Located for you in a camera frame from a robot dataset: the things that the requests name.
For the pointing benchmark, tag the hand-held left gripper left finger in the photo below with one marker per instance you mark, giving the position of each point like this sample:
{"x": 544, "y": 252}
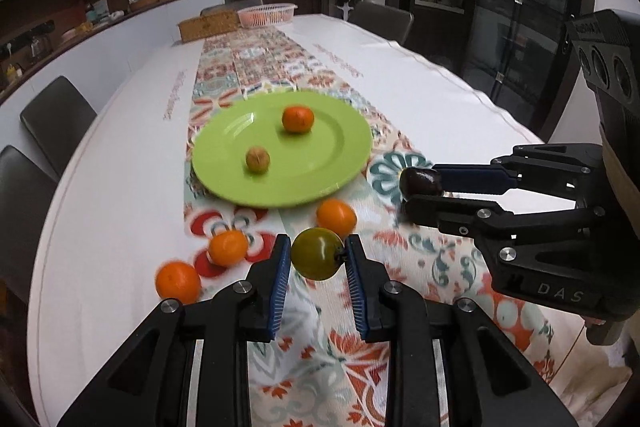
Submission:
{"x": 280, "y": 287}

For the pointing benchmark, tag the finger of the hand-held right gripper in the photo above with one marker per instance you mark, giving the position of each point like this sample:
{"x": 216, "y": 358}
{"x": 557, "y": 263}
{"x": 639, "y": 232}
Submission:
{"x": 450, "y": 209}
{"x": 470, "y": 179}

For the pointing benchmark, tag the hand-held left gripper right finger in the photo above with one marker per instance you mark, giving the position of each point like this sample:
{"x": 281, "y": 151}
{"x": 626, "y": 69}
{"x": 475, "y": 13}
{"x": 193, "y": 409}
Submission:
{"x": 357, "y": 287}

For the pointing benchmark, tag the dark purple plum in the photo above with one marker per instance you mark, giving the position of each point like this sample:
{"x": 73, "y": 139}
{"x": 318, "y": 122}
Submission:
{"x": 422, "y": 182}

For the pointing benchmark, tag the small orange mandarin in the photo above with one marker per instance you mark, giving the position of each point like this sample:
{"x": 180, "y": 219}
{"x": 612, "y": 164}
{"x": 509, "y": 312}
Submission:
{"x": 298, "y": 119}
{"x": 228, "y": 248}
{"x": 177, "y": 282}
{"x": 336, "y": 218}

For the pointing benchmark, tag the tan walnut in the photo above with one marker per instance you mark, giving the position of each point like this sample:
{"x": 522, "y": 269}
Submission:
{"x": 257, "y": 159}

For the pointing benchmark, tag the green plate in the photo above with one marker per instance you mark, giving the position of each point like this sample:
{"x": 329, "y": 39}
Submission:
{"x": 310, "y": 157}

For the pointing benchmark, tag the person's right hand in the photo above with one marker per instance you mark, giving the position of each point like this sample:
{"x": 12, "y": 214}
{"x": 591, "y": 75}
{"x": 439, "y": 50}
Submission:
{"x": 622, "y": 172}

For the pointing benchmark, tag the white floral patterned tablecloth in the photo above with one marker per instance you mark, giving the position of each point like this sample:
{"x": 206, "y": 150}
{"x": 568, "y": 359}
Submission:
{"x": 325, "y": 357}

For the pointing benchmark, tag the sliding glass door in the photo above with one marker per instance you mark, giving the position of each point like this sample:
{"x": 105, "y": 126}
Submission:
{"x": 525, "y": 7}

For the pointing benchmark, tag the dark leather chair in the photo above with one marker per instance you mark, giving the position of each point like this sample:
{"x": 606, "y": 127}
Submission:
{"x": 382, "y": 19}
{"x": 25, "y": 217}
{"x": 57, "y": 117}
{"x": 230, "y": 5}

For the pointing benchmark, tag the woven rattan box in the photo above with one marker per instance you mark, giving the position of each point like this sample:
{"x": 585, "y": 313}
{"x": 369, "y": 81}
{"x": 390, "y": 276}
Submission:
{"x": 210, "y": 28}

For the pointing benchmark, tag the white counter cabinet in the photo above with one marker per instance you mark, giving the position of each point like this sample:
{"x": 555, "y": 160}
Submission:
{"x": 125, "y": 42}

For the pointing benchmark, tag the woven basket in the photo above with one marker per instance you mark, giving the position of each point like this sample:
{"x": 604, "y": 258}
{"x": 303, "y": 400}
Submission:
{"x": 143, "y": 3}

